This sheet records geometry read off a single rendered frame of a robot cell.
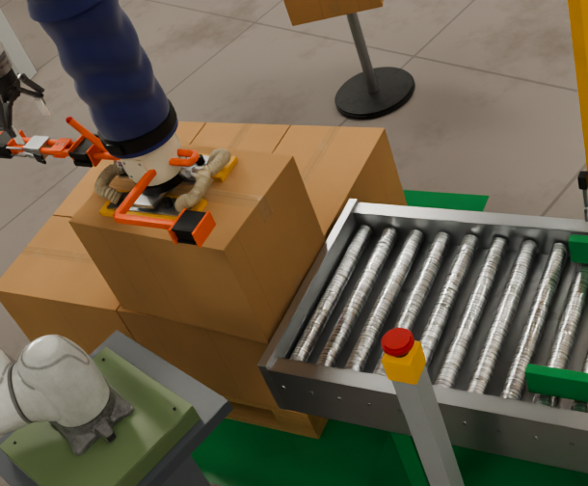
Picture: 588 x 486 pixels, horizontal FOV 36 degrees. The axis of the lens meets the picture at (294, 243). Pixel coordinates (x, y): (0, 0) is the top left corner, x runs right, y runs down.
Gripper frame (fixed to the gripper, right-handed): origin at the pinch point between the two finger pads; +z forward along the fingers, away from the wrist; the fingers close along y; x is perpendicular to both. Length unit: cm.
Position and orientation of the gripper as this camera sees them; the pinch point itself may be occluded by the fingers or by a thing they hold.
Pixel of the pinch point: (33, 127)
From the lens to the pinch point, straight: 293.1
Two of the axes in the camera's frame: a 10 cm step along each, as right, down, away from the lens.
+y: 4.2, -7.0, 5.7
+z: 3.0, 7.0, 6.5
